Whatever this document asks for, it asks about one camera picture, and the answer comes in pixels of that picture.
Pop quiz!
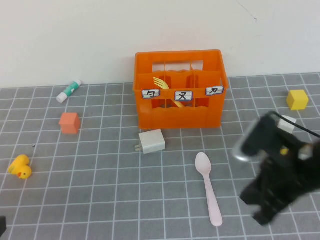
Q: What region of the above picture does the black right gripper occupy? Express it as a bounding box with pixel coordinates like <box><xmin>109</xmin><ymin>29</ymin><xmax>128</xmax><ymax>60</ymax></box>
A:
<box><xmin>239</xmin><ymin>134</ymin><xmax>311</xmax><ymax>227</ymax></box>

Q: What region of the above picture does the pink plastic spoon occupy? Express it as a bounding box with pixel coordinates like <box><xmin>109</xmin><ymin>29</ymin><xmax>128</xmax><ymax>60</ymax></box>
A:
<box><xmin>194</xmin><ymin>151</ymin><xmax>223</xmax><ymax>227</ymax></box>

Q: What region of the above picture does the yellow plastic fork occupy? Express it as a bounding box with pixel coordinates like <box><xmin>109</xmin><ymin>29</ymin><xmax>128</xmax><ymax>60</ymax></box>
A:
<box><xmin>152</xmin><ymin>76</ymin><xmax>187</xmax><ymax>108</ymax></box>

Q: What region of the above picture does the orange plastic cutlery holder crate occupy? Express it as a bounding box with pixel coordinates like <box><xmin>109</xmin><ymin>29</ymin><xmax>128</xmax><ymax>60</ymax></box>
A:
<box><xmin>132</xmin><ymin>49</ymin><xmax>230</xmax><ymax>130</ymax></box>

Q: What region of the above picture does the yellow rubber duck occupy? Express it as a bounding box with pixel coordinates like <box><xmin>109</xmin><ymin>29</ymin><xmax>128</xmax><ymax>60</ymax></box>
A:
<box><xmin>8</xmin><ymin>154</ymin><xmax>33</xmax><ymax>180</ymax></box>

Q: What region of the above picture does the grey grid tablecloth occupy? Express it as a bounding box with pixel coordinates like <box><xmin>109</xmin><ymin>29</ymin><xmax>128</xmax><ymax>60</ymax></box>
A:
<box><xmin>0</xmin><ymin>72</ymin><xmax>320</xmax><ymax>240</ymax></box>

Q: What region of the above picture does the white cube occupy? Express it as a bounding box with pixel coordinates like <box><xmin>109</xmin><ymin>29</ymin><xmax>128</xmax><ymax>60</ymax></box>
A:
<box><xmin>278</xmin><ymin>115</ymin><xmax>298</xmax><ymax>135</ymax></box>

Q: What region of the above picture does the salmon pink cube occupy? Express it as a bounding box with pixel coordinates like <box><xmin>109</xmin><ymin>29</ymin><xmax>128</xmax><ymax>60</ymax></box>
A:
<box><xmin>58</xmin><ymin>112</ymin><xmax>81</xmax><ymax>136</ymax></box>

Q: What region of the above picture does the paper label with knife character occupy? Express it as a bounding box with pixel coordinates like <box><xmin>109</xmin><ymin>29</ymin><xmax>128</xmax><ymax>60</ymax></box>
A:
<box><xmin>205</xmin><ymin>86</ymin><xmax>225</xmax><ymax>96</ymax></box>

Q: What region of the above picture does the white power adapter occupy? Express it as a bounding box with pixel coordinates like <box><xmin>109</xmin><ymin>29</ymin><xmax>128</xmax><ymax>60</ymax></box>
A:
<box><xmin>134</xmin><ymin>129</ymin><xmax>167</xmax><ymax>155</ymax></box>

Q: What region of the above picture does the paper label with fork character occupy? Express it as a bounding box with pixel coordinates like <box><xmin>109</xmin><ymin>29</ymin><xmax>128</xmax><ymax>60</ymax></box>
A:
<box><xmin>174</xmin><ymin>90</ymin><xmax>194</xmax><ymax>102</ymax></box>

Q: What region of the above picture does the green and white glue stick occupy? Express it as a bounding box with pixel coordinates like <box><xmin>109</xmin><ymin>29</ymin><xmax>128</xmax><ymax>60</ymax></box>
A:
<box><xmin>55</xmin><ymin>79</ymin><xmax>83</xmax><ymax>104</ymax></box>

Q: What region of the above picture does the paper label with spoon character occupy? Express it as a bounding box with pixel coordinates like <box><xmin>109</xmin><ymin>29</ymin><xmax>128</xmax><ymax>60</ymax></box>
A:
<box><xmin>141</xmin><ymin>89</ymin><xmax>161</xmax><ymax>100</ymax></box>

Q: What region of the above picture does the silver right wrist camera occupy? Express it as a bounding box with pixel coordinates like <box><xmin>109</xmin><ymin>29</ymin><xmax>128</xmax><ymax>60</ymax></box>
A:
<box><xmin>231</xmin><ymin>112</ymin><xmax>282</xmax><ymax>163</ymax></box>

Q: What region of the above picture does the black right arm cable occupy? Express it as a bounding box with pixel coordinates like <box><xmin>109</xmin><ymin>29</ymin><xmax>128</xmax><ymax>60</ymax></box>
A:
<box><xmin>271</xmin><ymin>111</ymin><xmax>320</xmax><ymax>138</ymax></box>

